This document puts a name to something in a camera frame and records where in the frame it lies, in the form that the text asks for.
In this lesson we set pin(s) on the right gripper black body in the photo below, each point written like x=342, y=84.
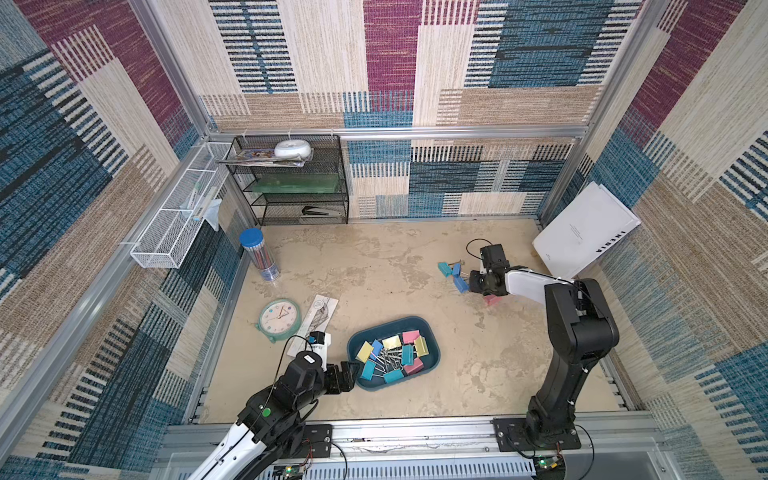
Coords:
x=475, y=282

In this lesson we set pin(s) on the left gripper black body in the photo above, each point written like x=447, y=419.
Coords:
x=323, y=383

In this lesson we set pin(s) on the pink binder clip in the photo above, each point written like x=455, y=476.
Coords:
x=491, y=300
x=410, y=337
x=414, y=368

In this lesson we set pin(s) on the yellow binder clip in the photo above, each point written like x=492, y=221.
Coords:
x=420, y=347
x=364, y=352
x=392, y=343

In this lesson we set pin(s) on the teal binder clip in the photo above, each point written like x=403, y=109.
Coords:
x=393, y=376
x=407, y=355
x=369, y=371
x=450, y=269

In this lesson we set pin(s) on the teal plastic storage box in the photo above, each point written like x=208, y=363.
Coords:
x=393, y=358

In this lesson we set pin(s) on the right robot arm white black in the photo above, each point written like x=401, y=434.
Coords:
x=581, y=330

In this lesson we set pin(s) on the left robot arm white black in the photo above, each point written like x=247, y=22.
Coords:
x=272, y=423

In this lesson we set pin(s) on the white binder folder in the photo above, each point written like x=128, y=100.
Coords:
x=584, y=230

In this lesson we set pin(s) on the green round clock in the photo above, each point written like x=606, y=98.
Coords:
x=279, y=320

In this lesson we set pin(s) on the white packaged item flat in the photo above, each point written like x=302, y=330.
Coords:
x=313, y=328

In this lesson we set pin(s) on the clear tube of coloured pencils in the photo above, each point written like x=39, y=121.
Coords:
x=255, y=246

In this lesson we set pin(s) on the black stapler on shelf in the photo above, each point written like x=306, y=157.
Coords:
x=319, y=211

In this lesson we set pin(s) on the green tray on shelf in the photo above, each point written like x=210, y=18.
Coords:
x=295, y=184

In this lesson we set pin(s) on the black mesh shelf rack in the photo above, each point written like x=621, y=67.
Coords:
x=286, y=209

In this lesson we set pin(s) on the magazine on shelf top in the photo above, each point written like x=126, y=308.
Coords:
x=261, y=158

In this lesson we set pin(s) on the white round device on shelf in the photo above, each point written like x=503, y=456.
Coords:
x=293, y=149

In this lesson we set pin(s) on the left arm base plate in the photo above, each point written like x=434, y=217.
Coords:
x=314, y=441

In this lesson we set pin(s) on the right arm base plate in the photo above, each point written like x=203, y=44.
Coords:
x=513, y=434

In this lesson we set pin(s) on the white wire wall basket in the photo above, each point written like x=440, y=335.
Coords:
x=191, y=203

